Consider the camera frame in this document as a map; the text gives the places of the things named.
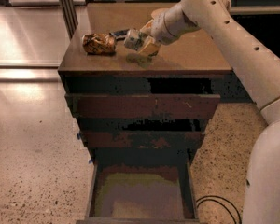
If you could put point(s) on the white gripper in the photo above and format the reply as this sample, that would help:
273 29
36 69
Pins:
158 28

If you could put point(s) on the green 7up can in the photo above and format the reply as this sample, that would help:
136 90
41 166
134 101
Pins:
134 39

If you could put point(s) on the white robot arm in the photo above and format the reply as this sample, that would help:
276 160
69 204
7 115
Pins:
259 71

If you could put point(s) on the brown drawer cabinet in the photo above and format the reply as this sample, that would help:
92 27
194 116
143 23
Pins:
192 65

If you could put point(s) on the top cabinet drawer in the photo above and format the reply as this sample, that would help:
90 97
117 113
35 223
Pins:
149 106

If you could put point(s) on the cabinet drawer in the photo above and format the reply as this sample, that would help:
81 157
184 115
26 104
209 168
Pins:
142 139
149 106

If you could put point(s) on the middle cabinet drawer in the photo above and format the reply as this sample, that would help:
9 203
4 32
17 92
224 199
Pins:
142 139

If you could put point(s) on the open bottom drawer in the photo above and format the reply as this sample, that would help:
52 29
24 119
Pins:
124 194

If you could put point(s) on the white bowl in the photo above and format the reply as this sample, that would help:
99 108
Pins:
155 13

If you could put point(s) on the brown snack bag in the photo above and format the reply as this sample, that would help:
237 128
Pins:
99 44

